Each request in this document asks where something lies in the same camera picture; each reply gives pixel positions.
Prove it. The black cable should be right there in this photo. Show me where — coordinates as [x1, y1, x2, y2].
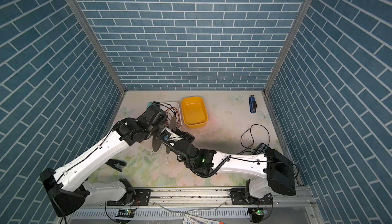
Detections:
[240, 123, 272, 156]

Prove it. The grey cable spool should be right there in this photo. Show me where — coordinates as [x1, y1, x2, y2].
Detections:
[152, 115, 177, 154]

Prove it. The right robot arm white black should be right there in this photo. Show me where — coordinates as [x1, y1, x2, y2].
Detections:
[157, 128, 296, 198]

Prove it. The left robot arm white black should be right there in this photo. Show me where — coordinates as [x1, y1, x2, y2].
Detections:
[40, 105, 167, 217]

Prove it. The white plastic tray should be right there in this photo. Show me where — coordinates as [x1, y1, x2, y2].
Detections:
[160, 101, 182, 129]

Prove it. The yellow plastic tray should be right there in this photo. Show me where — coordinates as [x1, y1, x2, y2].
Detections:
[181, 96, 208, 129]

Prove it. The black stapler on table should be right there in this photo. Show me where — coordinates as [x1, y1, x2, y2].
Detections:
[106, 159, 127, 172]

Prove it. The printed paper sheet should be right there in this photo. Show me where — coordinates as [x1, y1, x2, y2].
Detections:
[182, 214, 225, 224]

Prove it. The black remote control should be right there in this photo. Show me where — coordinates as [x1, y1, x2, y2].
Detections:
[253, 143, 269, 155]

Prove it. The blue stapler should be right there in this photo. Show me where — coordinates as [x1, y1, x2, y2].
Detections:
[249, 95, 257, 114]

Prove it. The left green circuit board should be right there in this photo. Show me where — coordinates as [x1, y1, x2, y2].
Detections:
[115, 209, 136, 219]

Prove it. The green circuit board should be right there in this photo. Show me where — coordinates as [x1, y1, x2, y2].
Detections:
[115, 209, 136, 219]
[248, 207, 269, 224]

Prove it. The right green circuit board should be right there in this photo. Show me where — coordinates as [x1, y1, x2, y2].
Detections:
[248, 207, 269, 224]

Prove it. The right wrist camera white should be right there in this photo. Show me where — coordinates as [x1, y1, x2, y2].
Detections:
[160, 129, 182, 142]

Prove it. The red cable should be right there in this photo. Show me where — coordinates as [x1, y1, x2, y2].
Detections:
[163, 104, 181, 124]

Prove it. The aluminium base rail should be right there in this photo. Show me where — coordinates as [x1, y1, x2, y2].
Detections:
[55, 187, 324, 224]

